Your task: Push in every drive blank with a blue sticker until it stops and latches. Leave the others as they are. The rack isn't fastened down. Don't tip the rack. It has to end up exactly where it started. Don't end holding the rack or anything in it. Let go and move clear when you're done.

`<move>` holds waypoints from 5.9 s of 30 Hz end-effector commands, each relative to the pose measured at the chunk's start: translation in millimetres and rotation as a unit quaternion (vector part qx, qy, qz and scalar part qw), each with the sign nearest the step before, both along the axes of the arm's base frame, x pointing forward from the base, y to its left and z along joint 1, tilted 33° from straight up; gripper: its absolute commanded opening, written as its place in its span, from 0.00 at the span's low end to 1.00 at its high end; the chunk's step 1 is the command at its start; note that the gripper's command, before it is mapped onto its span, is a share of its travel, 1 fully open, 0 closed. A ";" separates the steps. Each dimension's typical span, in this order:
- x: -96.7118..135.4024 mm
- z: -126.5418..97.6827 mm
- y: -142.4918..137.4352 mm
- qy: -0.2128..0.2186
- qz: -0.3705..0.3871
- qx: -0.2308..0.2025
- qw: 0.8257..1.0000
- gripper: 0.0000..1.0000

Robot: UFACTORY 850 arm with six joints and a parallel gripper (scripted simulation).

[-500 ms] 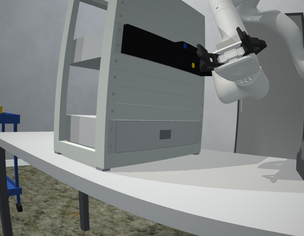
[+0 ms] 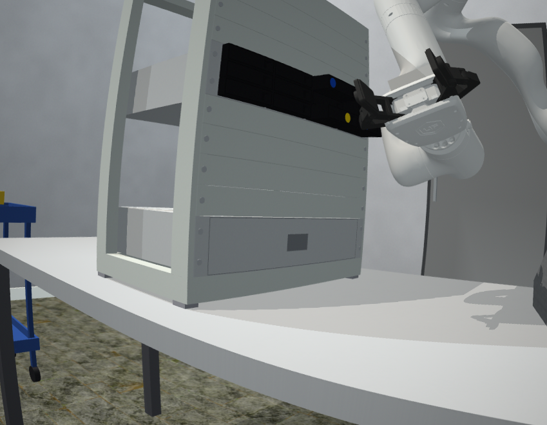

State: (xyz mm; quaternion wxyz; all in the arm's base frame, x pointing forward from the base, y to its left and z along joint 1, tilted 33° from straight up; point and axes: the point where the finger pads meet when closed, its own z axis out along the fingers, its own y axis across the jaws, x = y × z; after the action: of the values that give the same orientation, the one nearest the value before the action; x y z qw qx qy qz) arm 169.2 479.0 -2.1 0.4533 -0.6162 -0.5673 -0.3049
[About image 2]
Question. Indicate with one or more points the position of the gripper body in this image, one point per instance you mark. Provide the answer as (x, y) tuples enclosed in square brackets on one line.
[(426, 122)]

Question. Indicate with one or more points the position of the light grey equipment rack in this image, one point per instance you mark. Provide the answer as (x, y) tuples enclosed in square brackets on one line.
[(230, 242)]

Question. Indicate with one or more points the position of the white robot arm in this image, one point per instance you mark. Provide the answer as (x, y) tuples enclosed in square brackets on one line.
[(410, 32)]

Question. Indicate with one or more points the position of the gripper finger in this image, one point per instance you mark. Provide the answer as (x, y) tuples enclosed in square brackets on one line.
[(370, 112), (451, 81)]

